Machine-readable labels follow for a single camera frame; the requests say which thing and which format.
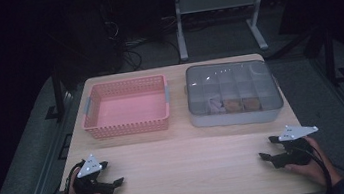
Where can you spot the clear plastic box lid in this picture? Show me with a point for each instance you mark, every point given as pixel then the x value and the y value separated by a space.
pixel 231 79

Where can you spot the white sock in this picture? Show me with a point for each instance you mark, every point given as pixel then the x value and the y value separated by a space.
pixel 213 105
pixel 219 108

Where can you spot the white compartment storage box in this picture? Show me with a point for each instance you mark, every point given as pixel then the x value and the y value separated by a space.
pixel 230 120

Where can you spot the black metal stand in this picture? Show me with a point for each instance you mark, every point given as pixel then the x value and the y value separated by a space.
pixel 57 92
pixel 330 56

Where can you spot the person's right hand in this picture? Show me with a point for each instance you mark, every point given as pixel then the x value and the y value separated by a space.
pixel 316 165

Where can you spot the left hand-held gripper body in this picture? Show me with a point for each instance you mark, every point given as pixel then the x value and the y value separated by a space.
pixel 89 183

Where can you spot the sheer tan stocking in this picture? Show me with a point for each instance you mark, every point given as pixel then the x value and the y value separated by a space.
pixel 251 103

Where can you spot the beige sock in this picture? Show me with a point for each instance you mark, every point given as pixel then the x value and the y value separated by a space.
pixel 232 105

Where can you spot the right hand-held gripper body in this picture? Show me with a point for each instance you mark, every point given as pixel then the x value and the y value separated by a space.
pixel 293 155

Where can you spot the white metal desk frame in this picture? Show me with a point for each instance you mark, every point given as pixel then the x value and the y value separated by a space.
pixel 214 1

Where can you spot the pink plastic basket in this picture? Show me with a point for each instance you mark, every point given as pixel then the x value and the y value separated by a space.
pixel 128 109

